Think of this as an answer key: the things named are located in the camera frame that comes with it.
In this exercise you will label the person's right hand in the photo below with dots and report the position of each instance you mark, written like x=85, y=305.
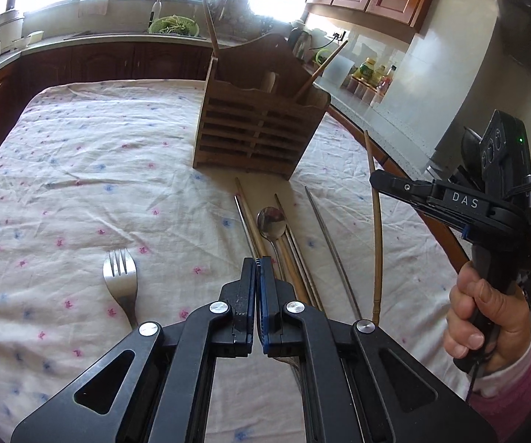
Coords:
x=508, y=327

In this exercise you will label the green colander with vegetables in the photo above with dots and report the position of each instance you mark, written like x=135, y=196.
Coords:
x=173, y=25

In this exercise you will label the metal fork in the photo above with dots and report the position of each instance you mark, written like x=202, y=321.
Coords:
x=120, y=281

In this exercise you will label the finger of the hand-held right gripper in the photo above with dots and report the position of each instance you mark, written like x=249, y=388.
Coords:
x=399, y=187

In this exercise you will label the metal spoon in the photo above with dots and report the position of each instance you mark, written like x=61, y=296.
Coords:
x=271, y=224

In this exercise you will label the row of spice jars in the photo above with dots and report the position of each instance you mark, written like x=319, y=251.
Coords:
x=362, y=90

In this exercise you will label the grey kitchen countertop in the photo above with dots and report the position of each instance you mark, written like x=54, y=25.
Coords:
x=376, y=120

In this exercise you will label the wall socket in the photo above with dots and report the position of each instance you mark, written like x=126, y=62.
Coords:
x=339, y=35

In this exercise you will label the floral tablecloth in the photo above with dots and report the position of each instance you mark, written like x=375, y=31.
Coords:
x=85, y=170

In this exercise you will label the wooden base cabinets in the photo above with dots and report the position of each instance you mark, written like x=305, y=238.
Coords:
x=108, y=62

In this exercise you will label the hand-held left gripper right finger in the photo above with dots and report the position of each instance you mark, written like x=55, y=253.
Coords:
x=266, y=318

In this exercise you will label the kitchen faucet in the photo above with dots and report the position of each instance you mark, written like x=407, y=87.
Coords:
x=156, y=14

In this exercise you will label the hanging dish cloth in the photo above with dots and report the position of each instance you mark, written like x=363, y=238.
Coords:
x=94, y=7

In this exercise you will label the white dish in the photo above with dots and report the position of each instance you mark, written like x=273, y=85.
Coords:
x=34, y=38

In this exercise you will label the tall white cooker pot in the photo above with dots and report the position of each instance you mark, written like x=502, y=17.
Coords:
x=9, y=27

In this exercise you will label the wooden utensil holder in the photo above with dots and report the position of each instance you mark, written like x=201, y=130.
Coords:
x=247, y=124

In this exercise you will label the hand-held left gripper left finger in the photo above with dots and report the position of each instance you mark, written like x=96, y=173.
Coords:
x=251, y=304

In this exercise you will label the yellow condiment bottle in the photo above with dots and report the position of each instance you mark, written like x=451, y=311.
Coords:
x=378, y=74
x=365, y=70

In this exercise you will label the person's right forearm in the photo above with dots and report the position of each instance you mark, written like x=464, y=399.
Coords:
x=514, y=387

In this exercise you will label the translucent plastic container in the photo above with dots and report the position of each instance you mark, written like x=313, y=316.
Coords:
x=337, y=71

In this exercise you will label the green plastic basket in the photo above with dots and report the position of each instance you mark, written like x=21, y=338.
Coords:
x=323, y=55

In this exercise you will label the electric kettle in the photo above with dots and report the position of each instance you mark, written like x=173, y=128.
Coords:
x=300, y=39

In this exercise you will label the metal chopstick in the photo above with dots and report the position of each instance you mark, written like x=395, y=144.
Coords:
x=330, y=240
x=244, y=226
x=303, y=268

